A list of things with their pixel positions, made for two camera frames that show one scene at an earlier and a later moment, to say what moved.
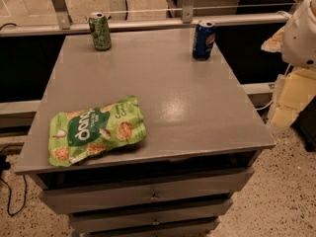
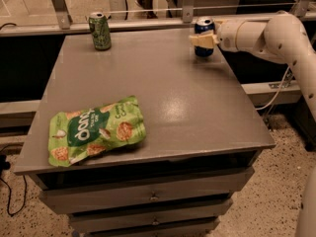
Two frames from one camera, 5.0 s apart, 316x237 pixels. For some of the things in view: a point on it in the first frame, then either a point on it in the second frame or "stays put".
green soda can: x=100 y=28 stays put
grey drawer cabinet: x=202 y=138 stays put
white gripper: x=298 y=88 → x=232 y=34
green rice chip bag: x=82 y=133 stays put
